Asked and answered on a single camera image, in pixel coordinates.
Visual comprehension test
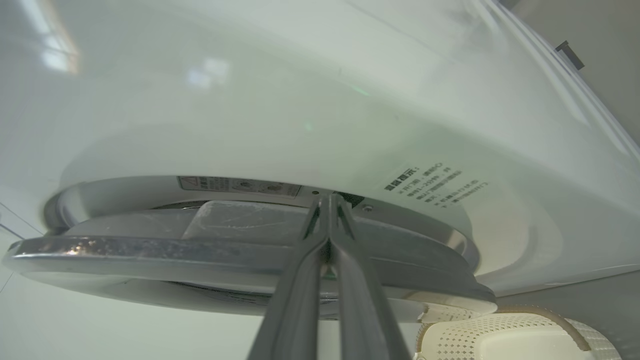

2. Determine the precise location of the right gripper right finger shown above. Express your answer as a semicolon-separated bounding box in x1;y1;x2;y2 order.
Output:
330;194;412;360

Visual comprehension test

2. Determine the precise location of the dark glass washing machine door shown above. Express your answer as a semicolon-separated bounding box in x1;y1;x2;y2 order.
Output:
2;175;498;322

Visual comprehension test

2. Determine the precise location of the white front-load washing machine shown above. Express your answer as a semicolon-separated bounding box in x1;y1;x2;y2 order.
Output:
0;0;640;301

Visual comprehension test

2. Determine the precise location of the black wall bracket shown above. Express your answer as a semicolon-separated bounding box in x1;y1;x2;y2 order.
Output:
555;40;585;71

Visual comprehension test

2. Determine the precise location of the cream perforated laundry basket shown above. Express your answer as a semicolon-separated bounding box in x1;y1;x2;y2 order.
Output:
414;305;623;360

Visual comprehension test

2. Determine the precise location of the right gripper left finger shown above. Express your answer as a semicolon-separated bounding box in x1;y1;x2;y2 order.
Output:
247;195;332;360

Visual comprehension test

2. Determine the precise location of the printed text notice sticker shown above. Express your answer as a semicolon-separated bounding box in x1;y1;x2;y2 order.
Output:
383;162;490;207

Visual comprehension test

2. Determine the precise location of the grey warning label sticker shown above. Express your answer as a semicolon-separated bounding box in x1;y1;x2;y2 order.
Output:
177;175;303;199

